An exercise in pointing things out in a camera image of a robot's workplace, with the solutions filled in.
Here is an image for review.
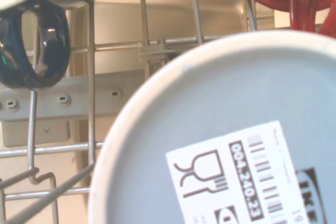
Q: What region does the grey ceramic mug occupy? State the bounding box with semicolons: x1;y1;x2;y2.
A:
88;30;336;224

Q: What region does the built-in dishwasher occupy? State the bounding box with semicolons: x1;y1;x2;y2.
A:
0;0;292;224

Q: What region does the dark blue ceramic mug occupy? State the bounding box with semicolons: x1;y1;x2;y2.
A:
0;0;119;90

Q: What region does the red speckled enamel mug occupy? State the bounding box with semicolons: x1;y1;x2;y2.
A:
229;0;336;38

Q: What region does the grey wire dishwasher rack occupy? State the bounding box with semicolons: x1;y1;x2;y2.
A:
0;0;259;224

